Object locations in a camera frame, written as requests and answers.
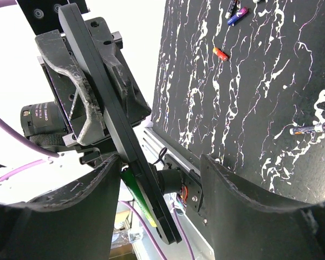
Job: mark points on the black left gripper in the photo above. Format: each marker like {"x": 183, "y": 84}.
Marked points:
{"x": 97, "y": 102}

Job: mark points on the orange red battery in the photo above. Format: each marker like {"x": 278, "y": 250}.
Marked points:
{"x": 221, "y": 55}

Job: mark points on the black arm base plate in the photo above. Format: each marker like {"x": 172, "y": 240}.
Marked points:
{"x": 183, "y": 183}

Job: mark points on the blue purple battery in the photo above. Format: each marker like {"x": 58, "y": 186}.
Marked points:
{"x": 241, "y": 13}

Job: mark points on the dark battery at edge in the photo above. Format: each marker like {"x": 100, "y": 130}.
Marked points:
{"x": 232, "y": 8}

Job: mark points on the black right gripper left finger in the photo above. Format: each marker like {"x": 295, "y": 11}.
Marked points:
{"x": 73, "y": 222}

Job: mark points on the blue silver battery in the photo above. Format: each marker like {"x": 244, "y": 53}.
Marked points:
{"x": 318, "y": 128}

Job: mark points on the black remote control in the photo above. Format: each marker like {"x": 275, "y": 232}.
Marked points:
{"x": 116, "y": 121}

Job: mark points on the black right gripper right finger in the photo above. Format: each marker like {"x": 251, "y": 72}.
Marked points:
{"x": 249, "y": 222}

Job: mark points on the green AAA battery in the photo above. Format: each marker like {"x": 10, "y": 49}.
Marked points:
{"x": 130, "y": 181}

